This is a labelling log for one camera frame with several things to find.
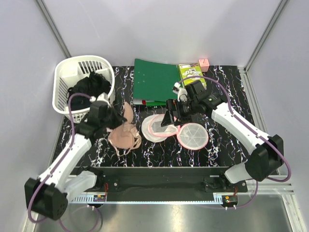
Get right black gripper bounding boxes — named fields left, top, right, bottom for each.
left=161, top=99, right=198, bottom=127

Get white mesh laundry bag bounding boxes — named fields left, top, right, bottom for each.
left=141, top=114, right=209, bottom=150

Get beige pink bra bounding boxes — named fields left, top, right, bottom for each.
left=108, top=102, right=142, bottom=157

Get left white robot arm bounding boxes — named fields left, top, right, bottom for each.
left=24, top=101, right=127, bottom=220

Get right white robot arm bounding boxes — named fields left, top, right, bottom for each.
left=161, top=80, right=284, bottom=192

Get white plastic laundry basket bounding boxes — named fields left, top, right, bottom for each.
left=52, top=55, right=115, bottom=123

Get black clothes in basket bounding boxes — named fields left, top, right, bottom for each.
left=67, top=72, right=111, bottom=111

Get black marbled table mat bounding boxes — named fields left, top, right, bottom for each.
left=49, top=65, right=267, bottom=168

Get green folder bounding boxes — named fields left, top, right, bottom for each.
left=133, top=59, right=181, bottom=105

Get green book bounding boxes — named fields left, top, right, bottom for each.
left=178, top=63, right=207, bottom=89

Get pink small box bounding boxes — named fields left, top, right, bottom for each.
left=198, top=58, right=210, bottom=73

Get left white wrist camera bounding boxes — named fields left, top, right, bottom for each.
left=89, top=92, right=110, bottom=104

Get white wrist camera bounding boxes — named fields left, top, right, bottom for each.
left=172, top=82, right=188, bottom=102
left=89, top=92, right=110, bottom=104

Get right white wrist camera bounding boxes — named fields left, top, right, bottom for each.
left=172, top=82, right=188, bottom=102

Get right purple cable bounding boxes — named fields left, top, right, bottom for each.
left=178, top=75, right=292, bottom=182

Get purple cable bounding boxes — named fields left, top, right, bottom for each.
left=178, top=75, right=292, bottom=182
left=27, top=93, right=102, bottom=232

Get black mounting base plate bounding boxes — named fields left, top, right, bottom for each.
left=76, top=166, right=249, bottom=203

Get white cable duct rail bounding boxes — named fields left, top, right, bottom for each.
left=71, top=194, right=107, bottom=204

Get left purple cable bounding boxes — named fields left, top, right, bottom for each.
left=27, top=93, right=102, bottom=232

